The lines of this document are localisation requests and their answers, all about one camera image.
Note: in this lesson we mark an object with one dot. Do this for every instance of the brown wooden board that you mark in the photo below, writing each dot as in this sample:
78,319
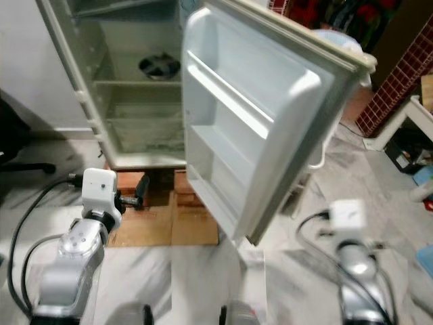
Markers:
189,227

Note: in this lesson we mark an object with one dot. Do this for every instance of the white open fridge body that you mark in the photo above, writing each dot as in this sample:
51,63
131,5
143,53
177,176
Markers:
67,68

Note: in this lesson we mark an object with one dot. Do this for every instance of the white low frame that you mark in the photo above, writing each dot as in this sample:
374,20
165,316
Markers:
389,122

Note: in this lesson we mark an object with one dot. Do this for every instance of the clear crisper drawer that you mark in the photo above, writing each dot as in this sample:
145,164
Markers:
142,132

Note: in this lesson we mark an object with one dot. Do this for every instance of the glass fridge shelf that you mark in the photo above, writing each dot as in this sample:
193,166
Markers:
135,84

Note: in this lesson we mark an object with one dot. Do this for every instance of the grey right robot leg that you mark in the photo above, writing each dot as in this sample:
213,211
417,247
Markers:
242,316

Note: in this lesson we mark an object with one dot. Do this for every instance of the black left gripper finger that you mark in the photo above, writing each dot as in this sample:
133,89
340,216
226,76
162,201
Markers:
143,186

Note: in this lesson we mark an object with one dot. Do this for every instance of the black box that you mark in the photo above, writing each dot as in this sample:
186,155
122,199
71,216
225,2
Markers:
406,152

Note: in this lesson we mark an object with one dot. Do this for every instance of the red brick low wall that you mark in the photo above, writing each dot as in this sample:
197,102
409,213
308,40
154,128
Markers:
399,81

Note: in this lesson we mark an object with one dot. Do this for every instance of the grey left robot leg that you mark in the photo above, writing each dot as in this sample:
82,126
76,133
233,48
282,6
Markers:
132,315

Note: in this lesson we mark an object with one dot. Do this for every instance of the white fridge door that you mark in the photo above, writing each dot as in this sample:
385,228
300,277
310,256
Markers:
270,169

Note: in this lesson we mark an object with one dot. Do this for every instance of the grey robot leg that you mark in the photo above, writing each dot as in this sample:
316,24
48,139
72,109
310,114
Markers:
242,316
132,315

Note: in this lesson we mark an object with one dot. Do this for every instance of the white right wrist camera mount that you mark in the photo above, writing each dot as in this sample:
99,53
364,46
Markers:
348,218

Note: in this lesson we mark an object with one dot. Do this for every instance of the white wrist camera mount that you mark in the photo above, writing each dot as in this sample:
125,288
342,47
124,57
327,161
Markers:
99,189
348,218

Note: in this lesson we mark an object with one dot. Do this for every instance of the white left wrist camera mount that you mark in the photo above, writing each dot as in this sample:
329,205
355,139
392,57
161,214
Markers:
99,189

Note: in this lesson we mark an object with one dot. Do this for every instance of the black office chair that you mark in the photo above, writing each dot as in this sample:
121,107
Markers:
10,135

